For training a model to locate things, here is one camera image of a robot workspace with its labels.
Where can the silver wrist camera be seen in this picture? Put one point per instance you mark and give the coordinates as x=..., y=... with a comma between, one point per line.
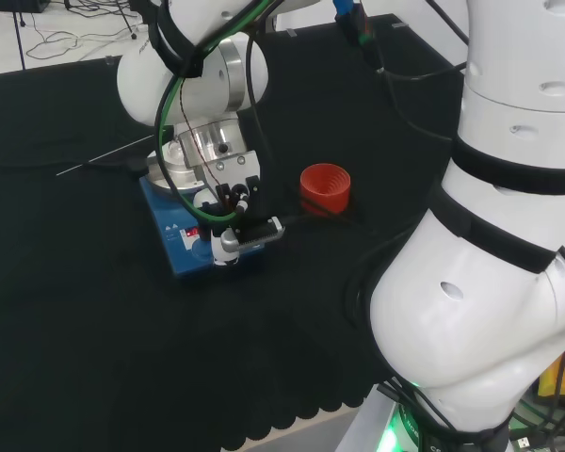
x=259, y=233

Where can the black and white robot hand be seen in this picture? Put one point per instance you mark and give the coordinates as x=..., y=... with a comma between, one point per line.
x=237, y=198

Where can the black tripod leg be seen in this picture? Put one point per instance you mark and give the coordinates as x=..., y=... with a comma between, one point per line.
x=128, y=21

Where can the black adapter with blue plug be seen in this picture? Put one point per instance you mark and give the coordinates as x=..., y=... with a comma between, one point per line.
x=358, y=28

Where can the black bench cloth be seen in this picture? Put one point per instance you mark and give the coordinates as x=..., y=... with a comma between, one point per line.
x=99, y=329

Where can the red ribbed cylinder cup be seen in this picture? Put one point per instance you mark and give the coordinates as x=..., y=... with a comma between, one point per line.
x=325, y=186

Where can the heater with blue base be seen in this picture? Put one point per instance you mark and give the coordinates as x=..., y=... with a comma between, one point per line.
x=179, y=254

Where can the thin glass rod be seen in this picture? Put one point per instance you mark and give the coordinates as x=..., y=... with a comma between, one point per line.
x=106, y=154

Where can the yellow stop button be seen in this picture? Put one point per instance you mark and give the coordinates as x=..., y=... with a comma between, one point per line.
x=562, y=372

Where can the clear round-bottom glass flask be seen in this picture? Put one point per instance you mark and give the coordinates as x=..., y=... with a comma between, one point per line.
x=175, y=151

